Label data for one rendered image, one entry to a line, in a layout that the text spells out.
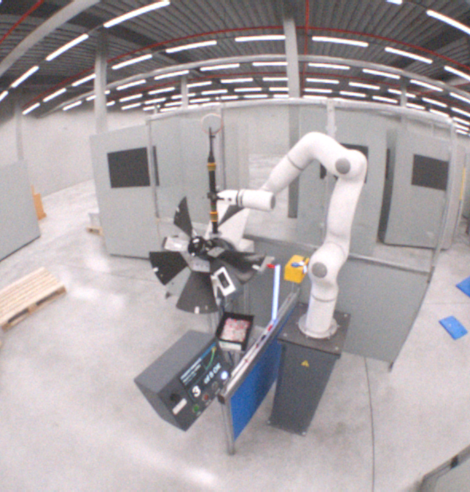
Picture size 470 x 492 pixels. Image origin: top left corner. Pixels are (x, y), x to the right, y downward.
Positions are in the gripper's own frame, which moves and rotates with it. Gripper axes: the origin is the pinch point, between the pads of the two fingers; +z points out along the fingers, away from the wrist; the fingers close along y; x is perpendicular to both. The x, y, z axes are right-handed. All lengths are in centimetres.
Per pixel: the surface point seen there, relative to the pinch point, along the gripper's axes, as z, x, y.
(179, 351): -34, -25, -68
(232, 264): -13.5, -32.4, -5.7
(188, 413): -43, -37, -79
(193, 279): 5.8, -42.7, -14.2
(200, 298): 0, -51, -17
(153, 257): 38, -38, -12
